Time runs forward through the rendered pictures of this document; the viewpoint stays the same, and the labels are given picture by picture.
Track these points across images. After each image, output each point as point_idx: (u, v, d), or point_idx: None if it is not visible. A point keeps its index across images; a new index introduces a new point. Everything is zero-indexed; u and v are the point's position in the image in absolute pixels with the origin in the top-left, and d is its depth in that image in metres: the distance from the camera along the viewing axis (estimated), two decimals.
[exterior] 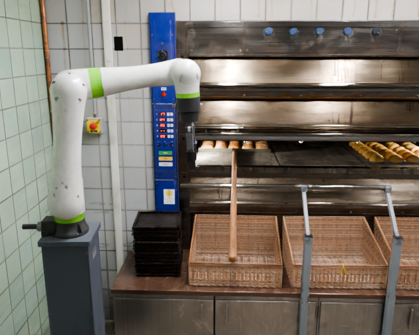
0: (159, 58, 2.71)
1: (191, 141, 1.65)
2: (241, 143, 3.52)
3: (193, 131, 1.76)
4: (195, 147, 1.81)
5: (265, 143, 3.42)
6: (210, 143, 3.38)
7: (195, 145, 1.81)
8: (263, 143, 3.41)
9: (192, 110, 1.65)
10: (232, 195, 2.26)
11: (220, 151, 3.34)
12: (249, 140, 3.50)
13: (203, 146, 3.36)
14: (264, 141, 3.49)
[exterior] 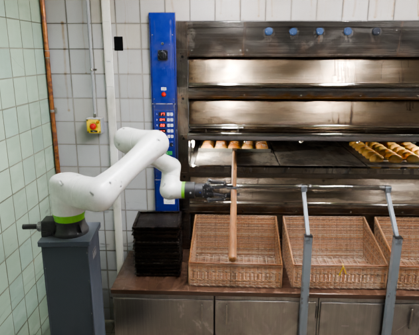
0: (159, 58, 2.71)
1: (217, 200, 2.38)
2: (241, 143, 3.52)
3: (214, 187, 2.36)
4: (229, 189, 2.36)
5: (265, 143, 3.42)
6: (210, 143, 3.38)
7: (227, 189, 2.35)
8: (263, 143, 3.41)
9: (193, 199, 2.38)
10: (232, 195, 2.26)
11: (220, 151, 3.34)
12: (249, 140, 3.50)
13: (203, 146, 3.36)
14: (264, 141, 3.49)
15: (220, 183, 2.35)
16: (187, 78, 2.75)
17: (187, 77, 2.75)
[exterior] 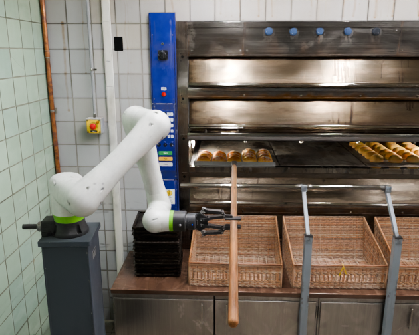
0: (159, 58, 2.71)
1: (214, 234, 1.94)
2: (242, 155, 3.12)
3: (209, 217, 1.91)
4: (228, 219, 1.91)
5: (269, 155, 3.03)
6: (207, 155, 2.98)
7: (226, 219, 1.91)
8: (266, 155, 3.02)
9: (183, 231, 1.93)
10: (232, 224, 1.87)
11: (218, 165, 2.95)
12: (251, 151, 3.10)
13: (199, 159, 2.97)
14: (267, 153, 3.09)
15: (217, 213, 1.90)
16: (187, 78, 2.75)
17: (187, 77, 2.75)
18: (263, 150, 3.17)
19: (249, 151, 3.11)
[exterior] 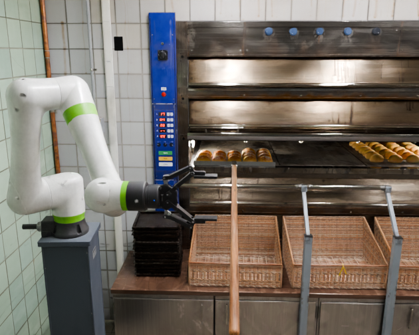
0: (159, 58, 2.71)
1: (179, 223, 1.36)
2: (242, 154, 3.12)
3: (175, 185, 1.33)
4: (199, 178, 1.32)
5: (269, 155, 3.03)
6: (207, 155, 2.98)
7: (196, 177, 1.31)
8: (266, 155, 3.02)
9: (143, 211, 1.35)
10: (233, 228, 1.87)
11: (218, 165, 2.95)
12: (251, 151, 3.10)
13: (199, 159, 2.97)
14: (267, 153, 3.09)
15: (184, 172, 1.31)
16: (187, 78, 2.75)
17: (187, 77, 2.75)
18: (263, 149, 3.16)
19: (249, 150, 3.11)
